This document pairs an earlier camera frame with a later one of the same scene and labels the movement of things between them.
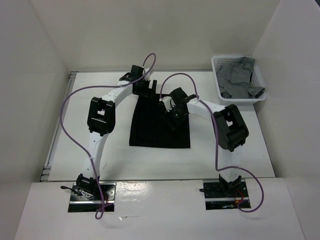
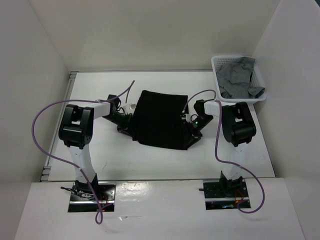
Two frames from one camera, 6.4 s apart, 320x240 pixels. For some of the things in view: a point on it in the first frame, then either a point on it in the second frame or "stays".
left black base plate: x=80 y=203 stays
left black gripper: x=147 y=92 to x=126 y=127
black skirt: x=152 y=126 stays
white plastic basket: x=257 y=80 stays
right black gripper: x=169 y=117 to x=194 y=135
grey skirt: x=234 y=78 stays
